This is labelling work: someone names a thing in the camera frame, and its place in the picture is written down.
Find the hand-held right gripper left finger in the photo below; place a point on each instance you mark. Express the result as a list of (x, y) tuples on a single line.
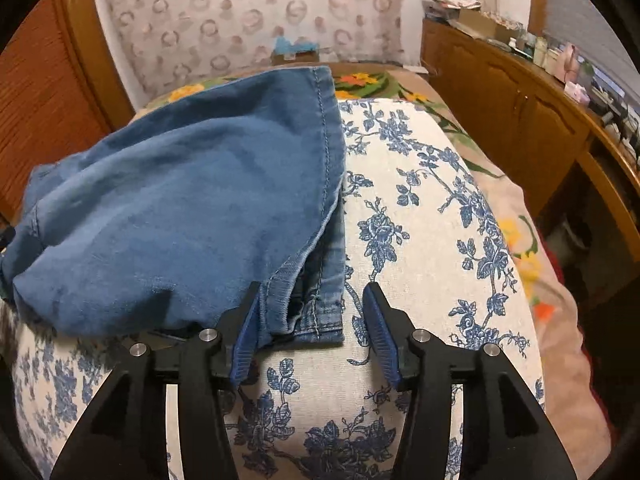
[(245, 355)]

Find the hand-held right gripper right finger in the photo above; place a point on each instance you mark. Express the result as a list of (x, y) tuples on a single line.
[(382, 340)]

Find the blue denim pants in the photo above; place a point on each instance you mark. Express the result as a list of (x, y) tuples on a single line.
[(175, 210)]

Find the white blue floral sheet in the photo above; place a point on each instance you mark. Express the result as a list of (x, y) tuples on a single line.
[(425, 240)]

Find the wooden cabinet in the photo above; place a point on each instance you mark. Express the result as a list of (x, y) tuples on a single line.
[(500, 90)]

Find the blue crumpled bag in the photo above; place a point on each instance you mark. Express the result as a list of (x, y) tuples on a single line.
[(292, 46)]

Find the wooden louvered door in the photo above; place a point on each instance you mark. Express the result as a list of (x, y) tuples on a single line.
[(40, 110)]

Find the row of small bottles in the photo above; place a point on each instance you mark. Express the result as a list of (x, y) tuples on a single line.
[(537, 52)]

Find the cardboard box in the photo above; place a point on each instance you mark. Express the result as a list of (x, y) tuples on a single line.
[(482, 25)]

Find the pink container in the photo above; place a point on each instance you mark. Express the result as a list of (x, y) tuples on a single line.
[(575, 62)]

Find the circle patterned curtain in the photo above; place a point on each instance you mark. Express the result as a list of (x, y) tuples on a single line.
[(225, 15)]

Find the stack of papers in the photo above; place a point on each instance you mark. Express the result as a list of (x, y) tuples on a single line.
[(450, 2)]

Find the grey window blind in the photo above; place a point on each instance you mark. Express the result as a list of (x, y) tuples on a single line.
[(580, 10)]

